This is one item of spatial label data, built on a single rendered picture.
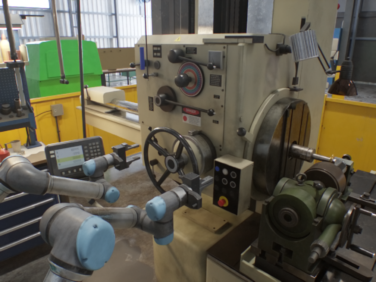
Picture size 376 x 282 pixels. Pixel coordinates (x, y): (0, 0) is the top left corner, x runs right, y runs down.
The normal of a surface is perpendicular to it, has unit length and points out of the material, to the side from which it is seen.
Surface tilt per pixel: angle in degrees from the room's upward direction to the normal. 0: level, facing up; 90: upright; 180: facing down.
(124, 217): 71
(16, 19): 58
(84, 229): 22
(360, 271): 4
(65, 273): 97
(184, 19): 90
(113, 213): 51
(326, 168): 10
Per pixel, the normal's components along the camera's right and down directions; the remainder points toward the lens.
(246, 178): 0.73, 0.23
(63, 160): 0.50, -0.04
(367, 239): 0.00, -0.94
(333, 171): 0.34, -0.72
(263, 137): -0.61, -0.22
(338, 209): 0.21, -0.44
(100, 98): -0.69, 0.25
